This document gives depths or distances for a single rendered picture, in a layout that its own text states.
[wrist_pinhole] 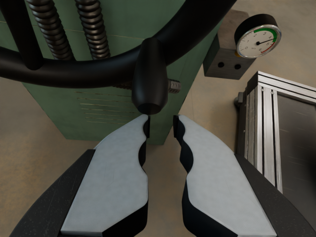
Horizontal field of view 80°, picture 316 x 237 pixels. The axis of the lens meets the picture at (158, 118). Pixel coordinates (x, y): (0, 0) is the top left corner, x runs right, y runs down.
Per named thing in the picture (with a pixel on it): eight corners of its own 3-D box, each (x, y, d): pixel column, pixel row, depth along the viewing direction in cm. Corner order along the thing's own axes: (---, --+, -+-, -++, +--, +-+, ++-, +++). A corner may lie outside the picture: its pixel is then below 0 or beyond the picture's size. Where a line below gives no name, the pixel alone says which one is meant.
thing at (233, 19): (204, 77, 41) (220, 48, 34) (199, 38, 46) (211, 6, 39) (240, 81, 42) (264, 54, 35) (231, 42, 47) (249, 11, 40)
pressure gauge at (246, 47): (224, 64, 33) (250, 22, 26) (221, 49, 35) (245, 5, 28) (257, 68, 34) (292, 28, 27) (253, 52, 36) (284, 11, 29)
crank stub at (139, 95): (121, 109, 12) (148, 94, 11) (129, 45, 15) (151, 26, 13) (149, 122, 14) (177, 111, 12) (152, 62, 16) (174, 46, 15)
